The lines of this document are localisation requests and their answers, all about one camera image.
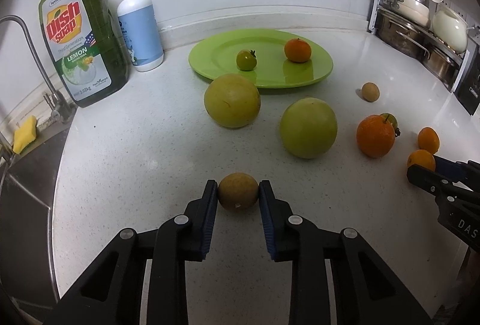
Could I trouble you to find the green tomato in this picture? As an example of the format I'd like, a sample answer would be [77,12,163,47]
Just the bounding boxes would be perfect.
[379,113,401,138]
[236,49,258,71]

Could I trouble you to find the large yellow-green citrus fruit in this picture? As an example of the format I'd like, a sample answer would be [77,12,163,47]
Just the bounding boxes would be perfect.
[204,73,261,129]

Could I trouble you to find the white pan cream handle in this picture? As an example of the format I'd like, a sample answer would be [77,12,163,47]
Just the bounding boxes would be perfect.
[360,0,431,28]

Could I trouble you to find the large green citrus fruit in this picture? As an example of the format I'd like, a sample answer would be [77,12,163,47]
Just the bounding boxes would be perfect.
[279,97,338,159]

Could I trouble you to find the steel faucet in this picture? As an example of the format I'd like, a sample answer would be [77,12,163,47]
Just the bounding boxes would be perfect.
[0,15,77,123]

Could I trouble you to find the steel sink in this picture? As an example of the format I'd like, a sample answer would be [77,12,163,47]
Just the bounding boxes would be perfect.
[0,122,72,311]

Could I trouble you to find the cream ceramic pot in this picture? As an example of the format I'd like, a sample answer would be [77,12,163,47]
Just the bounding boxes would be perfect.
[431,6,475,52]

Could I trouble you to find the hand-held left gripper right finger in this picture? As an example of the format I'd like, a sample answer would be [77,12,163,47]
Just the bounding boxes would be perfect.
[259,180,432,325]

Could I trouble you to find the steel cookware rack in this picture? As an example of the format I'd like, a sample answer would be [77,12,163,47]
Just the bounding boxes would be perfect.
[369,0,471,93]

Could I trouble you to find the black appliance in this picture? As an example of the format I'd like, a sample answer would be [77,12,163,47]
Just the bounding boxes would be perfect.
[454,47,480,115]

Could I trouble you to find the white pump bottle blue label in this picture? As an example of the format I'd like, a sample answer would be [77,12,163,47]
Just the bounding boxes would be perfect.
[117,0,165,72]

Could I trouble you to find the green dish soap bottle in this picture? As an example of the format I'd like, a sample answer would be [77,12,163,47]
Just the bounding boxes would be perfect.
[37,0,130,108]

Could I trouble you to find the round brown fruit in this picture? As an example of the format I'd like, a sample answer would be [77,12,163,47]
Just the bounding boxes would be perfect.
[361,82,380,102]
[218,172,260,212]

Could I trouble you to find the green plate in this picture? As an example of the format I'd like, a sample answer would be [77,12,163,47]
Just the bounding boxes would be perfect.
[188,29,334,88]

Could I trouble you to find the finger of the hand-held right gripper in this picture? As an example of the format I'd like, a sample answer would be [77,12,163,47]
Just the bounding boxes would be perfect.
[433,155,480,186]
[407,164,480,200]

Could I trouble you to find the large orange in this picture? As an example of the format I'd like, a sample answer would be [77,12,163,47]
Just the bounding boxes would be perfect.
[356,115,396,159]

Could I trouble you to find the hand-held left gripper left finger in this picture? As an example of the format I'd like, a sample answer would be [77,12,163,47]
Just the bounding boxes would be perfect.
[43,180,219,325]

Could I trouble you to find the tangerine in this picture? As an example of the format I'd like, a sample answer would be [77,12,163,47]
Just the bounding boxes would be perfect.
[284,38,312,63]

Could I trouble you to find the small orange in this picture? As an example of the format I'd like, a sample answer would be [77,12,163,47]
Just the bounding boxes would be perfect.
[418,127,440,155]
[407,149,436,172]

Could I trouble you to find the yellow sponge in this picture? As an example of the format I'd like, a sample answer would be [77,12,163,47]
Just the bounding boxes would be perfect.
[12,115,39,154]

